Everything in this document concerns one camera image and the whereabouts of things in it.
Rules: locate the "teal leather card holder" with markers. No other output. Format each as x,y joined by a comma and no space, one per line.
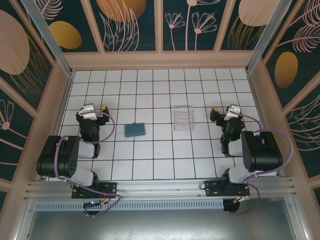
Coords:
135,130

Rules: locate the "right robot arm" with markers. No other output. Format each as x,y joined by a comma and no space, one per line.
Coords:
262,152

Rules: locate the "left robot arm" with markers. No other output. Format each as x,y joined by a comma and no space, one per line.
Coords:
50,160

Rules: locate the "clear acrylic card stand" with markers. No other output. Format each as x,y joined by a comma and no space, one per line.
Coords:
183,118

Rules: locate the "small circuit board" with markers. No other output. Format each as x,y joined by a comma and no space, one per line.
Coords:
93,203

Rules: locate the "grey metal sheet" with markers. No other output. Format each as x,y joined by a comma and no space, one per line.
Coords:
160,225

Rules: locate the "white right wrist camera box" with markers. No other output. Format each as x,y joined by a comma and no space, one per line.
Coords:
232,113

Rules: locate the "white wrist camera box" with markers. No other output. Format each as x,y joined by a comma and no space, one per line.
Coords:
232,113
88,112

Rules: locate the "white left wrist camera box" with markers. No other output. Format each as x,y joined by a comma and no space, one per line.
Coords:
88,112

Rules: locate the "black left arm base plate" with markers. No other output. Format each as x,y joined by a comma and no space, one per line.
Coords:
107,188

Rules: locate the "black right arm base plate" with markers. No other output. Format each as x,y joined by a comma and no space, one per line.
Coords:
212,188

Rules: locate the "aluminium corner post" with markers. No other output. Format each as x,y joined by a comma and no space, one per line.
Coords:
267,35
50,40

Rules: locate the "aluminium mounting rail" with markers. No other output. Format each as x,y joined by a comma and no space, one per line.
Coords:
160,187

